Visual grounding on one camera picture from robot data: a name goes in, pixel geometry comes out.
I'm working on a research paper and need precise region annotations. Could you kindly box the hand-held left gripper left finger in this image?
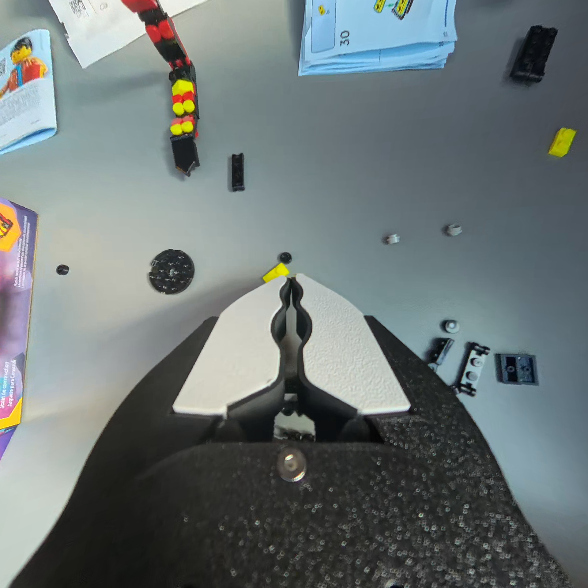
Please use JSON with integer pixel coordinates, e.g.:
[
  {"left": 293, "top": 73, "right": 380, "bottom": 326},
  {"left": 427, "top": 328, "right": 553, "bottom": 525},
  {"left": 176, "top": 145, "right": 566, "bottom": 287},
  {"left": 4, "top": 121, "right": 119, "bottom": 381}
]
[{"left": 172, "top": 277, "right": 294, "bottom": 420}]

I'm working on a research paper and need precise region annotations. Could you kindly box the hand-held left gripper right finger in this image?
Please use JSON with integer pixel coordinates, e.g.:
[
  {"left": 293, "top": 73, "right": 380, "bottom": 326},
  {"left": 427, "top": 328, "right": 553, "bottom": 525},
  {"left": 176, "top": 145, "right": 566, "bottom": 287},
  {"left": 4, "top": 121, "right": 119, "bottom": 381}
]
[{"left": 293, "top": 273, "right": 412, "bottom": 418}]

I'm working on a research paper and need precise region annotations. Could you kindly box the light blue instruction booklet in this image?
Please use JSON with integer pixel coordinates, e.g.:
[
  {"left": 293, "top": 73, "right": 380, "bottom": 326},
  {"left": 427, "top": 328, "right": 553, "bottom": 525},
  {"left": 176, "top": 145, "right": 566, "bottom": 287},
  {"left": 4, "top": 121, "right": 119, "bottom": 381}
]
[{"left": 298, "top": 0, "right": 458, "bottom": 77}]

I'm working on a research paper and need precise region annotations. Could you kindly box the grey desk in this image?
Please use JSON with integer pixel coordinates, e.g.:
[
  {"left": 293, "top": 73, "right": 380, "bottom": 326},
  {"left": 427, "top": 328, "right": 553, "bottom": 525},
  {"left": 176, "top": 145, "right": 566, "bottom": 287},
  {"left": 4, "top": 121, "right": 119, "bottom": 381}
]
[{"left": 0, "top": 0, "right": 588, "bottom": 588}]

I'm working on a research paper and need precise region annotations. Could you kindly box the black clip piece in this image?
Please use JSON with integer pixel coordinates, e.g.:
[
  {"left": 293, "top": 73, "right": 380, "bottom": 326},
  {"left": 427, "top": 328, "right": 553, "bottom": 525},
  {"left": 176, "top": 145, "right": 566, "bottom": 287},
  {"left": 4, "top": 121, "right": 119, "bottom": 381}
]
[{"left": 428, "top": 337, "right": 455, "bottom": 367}]

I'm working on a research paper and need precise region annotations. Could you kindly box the black round plate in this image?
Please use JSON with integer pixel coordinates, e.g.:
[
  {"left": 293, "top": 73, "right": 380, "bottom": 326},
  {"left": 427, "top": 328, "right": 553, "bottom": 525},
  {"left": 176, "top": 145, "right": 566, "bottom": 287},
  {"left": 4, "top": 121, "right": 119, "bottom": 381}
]
[{"left": 149, "top": 249, "right": 195, "bottom": 295}]

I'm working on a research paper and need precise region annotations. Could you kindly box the grey plate with black bars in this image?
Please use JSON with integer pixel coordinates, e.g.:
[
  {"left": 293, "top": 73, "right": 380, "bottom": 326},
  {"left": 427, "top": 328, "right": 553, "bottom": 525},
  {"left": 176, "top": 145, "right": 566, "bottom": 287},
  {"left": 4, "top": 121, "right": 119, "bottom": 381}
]
[{"left": 452, "top": 342, "right": 491, "bottom": 397}]

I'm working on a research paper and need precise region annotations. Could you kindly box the dark grey square plate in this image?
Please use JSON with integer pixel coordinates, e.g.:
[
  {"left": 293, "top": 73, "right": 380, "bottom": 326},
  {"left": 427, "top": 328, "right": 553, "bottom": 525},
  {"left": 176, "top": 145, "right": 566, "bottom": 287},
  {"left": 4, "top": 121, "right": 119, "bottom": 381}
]
[{"left": 494, "top": 352, "right": 539, "bottom": 386}]

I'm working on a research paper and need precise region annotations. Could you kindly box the purple toy box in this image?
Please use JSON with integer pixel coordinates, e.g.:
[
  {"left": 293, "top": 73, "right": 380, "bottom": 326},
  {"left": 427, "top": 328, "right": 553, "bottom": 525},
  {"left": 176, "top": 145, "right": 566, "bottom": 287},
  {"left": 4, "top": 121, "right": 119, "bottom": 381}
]
[{"left": 0, "top": 198, "right": 39, "bottom": 461}]

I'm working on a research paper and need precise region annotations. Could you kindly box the red black yellow brick model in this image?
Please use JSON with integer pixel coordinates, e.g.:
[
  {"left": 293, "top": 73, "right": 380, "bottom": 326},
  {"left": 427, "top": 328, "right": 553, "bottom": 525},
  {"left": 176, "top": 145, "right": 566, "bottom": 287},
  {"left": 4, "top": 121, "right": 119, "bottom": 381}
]
[{"left": 121, "top": 0, "right": 201, "bottom": 178}]

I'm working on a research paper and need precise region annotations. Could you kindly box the minifigure picture leaflet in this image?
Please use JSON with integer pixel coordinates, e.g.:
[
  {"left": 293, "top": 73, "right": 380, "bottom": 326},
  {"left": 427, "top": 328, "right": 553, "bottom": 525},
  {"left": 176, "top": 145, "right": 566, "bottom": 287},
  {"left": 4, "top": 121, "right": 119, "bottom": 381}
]
[{"left": 0, "top": 29, "right": 58, "bottom": 155}]

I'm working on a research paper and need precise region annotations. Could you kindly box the white paper sheet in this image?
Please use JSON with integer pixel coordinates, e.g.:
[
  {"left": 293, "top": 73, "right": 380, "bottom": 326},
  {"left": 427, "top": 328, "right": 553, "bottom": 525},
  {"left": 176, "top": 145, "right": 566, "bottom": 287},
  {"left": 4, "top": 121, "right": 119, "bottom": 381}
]
[{"left": 48, "top": 0, "right": 208, "bottom": 70}]

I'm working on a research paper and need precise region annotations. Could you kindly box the large black brick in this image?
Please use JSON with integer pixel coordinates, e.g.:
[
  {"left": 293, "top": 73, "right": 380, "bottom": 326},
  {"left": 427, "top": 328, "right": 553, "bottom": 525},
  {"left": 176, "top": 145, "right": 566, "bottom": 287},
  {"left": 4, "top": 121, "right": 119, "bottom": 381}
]
[{"left": 509, "top": 25, "right": 559, "bottom": 84}]

